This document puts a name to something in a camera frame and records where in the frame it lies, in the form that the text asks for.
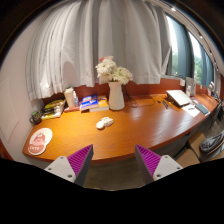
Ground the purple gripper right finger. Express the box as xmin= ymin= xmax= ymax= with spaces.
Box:
xmin=135 ymin=145 xmax=182 ymax=184

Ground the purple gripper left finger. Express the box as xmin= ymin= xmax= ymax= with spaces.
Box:
xmin=45 ymin=145 xmax=94 ymax=186

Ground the round pink mouse pad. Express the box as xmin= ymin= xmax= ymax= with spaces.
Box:
xmin=28 ymin=128 xmax=53 ymax=156

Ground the white computer mouse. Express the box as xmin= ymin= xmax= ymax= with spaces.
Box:
xmin=96 ymin=117 xmax=114 ymax=130

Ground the cardboard box under desk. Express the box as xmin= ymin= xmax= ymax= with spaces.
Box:
xmin=176 ymin=131 xmax=224 ymax=167

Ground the stack of books left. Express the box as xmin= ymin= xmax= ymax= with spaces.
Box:
xmin=41 ymin=99 xmax=65 ymax=120

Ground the black pen on desk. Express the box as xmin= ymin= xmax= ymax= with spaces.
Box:
xmin=162 ymin=100 xmax=168 ymax=109

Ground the yellow book under blue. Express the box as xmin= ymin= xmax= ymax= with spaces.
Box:
xmin=90 ymin=95 xmax=109 ymax=112

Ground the blue white book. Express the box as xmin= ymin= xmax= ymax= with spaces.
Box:
xmin=80 ymin=94 xmax=98 ymax=111

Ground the white paper sheet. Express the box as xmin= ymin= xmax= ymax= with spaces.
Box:
xmin=182 ymin=104 xmax=200 ymax=117

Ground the white ceramic vase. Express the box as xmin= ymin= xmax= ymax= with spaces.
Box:
xmin=109 ymin=82 xmax=125 ymax=110

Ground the silver laptop on stand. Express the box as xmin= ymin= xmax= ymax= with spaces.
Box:
xmin=166 ymin=90 xmax=191 ymax=107

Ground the dark tablet on desk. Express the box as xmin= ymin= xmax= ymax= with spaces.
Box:
xmin=195 ymin=104 xmax=210 ymax=116

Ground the white flower bouquet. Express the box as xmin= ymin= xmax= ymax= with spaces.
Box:
xmin=96 ymin=56 xmax=133 ymax=85

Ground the white curtain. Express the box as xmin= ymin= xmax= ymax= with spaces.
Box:
xmin=26 ymin=0 xmax=171 ymax=100

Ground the black cable on desk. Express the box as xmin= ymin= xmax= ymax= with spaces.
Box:
xmin=124 ymin=83 xmax=157 ymax=109

